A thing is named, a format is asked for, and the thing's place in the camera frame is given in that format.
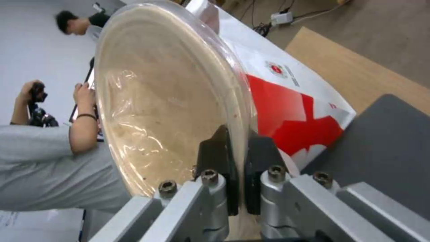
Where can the black wristband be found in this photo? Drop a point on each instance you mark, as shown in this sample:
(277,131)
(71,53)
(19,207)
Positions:
(86,116)

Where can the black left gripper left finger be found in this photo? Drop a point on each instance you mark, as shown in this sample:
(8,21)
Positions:
(215,161)

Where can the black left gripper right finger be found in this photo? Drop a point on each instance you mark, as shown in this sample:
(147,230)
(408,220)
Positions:
(262,156)

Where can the person in dark shirt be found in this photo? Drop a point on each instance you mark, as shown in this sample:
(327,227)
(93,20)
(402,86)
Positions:
(72,22)

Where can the black-edged tablet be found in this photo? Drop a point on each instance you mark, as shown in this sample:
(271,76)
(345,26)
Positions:
(88,75)

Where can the white and red takeout bag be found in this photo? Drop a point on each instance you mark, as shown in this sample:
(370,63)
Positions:
(289,108)

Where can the black handheld controller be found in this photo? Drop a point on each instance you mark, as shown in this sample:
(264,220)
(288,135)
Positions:
(39,106)

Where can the person in grey shirt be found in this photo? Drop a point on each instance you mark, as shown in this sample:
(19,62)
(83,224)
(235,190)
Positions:
(47,163)

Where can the dark grey flat panel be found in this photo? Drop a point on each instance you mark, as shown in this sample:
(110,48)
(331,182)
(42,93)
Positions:
(386,141)

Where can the white printed paper sheet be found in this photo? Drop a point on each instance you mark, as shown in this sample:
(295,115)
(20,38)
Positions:
(37,227)

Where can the white power strip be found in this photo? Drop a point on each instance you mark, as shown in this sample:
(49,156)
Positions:
(282,18)

